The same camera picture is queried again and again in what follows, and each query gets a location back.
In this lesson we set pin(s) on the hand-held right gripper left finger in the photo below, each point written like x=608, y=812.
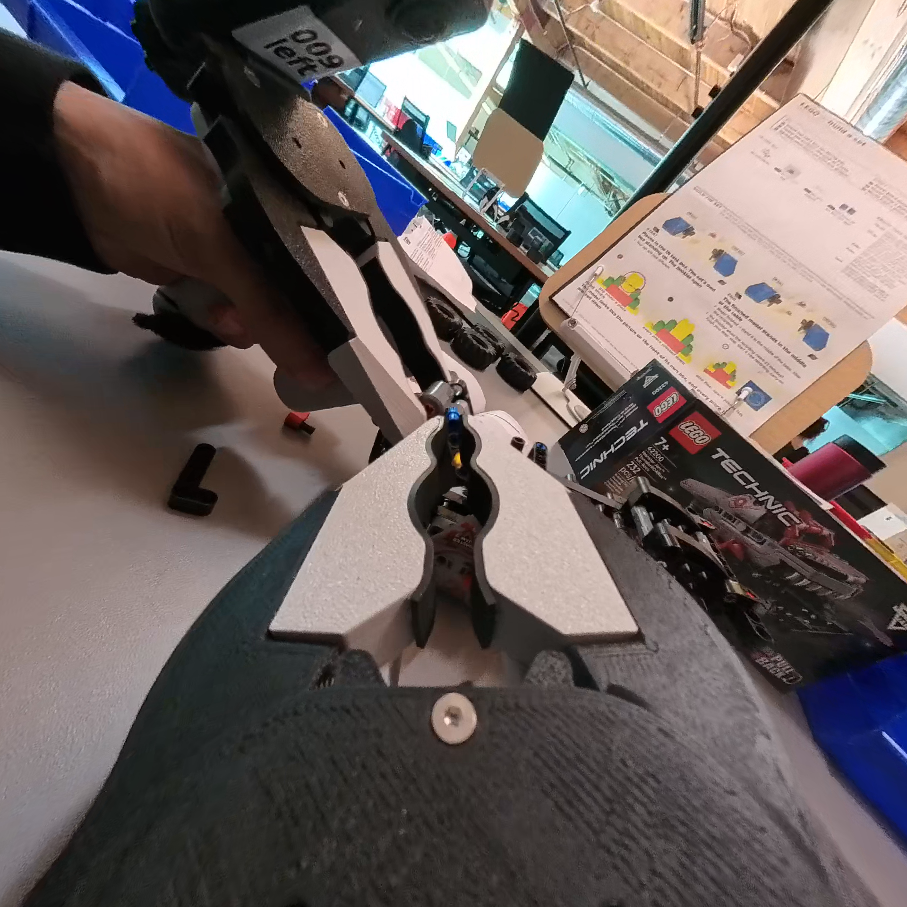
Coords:
x=354, y=560

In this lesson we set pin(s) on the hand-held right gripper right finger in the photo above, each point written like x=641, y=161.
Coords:
x=560, y=560

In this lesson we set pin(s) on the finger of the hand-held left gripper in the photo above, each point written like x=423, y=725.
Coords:
x=391, y=256
x=329, y=276

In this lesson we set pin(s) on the black grey toy truck chassis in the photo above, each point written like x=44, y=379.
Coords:
x=659, y=531

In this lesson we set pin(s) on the person's left forearm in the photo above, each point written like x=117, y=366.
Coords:
x=35, y=156

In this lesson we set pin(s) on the grey desk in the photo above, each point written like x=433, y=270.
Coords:
x=106, y=567

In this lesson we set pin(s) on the person's left hand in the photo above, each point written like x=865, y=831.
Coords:
x=156, y=212

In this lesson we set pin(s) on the white paper leaflet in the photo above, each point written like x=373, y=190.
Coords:
x=432, y=255

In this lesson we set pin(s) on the blue divided storage bin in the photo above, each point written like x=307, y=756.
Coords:
x=382, y=184

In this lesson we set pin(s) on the black toy tire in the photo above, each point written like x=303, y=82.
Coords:
x=517, y=372
x=476, y=347
x=443, y=317

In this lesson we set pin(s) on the small red brick piece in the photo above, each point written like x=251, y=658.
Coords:
x=297, y=421

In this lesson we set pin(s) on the open instruction booklet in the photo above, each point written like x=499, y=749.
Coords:
x=496, y=425

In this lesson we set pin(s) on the white board stand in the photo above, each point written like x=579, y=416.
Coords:
x=560, y=397

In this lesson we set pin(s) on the black angled brick piece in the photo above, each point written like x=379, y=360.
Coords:
x=191, y=496

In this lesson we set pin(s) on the wooden display board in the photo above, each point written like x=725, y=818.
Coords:
x=567, y=276

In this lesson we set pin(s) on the black toy set box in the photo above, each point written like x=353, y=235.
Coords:
x=779, y=510

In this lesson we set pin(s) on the maroon tumbler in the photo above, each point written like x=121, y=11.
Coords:
x=829, y=471

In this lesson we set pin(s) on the small blue storage bin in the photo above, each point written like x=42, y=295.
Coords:
x=864, y=730

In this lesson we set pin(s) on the printed instruction sheet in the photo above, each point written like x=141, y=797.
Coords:
x=744, y=248

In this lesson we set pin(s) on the black pole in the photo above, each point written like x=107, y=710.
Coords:
x=723, y=106

